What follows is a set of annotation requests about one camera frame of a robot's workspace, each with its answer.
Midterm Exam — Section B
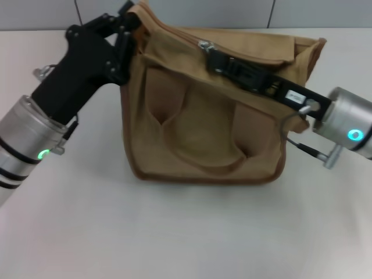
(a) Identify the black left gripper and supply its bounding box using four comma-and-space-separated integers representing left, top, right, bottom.
31, 0, 142, 123

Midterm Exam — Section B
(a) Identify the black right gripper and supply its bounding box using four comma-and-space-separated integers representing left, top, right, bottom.
206, 48, 332, 120

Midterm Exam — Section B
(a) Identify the silver metal zipper pull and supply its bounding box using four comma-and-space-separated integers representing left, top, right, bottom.
197, 40, 217, 53

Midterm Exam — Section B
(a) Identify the khaki canvas food bag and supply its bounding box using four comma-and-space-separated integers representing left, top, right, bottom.
119, 0, 326, 185

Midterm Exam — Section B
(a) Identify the right wrist cable with connectors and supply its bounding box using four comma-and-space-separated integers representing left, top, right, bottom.
280, 98, 345, 169

